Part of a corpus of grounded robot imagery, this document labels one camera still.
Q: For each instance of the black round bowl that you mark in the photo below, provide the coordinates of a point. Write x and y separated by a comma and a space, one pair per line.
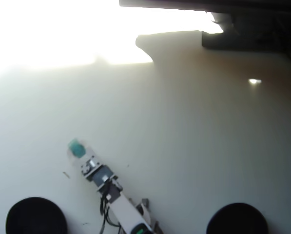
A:
236, 219
35, 217

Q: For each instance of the blue cube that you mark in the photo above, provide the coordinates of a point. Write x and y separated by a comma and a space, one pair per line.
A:
77, 149

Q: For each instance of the white Koch robot arm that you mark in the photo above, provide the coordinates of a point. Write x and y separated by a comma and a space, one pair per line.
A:
125, 209

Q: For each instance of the gripper motor with green label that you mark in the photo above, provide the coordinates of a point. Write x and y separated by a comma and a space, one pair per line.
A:
100, 173

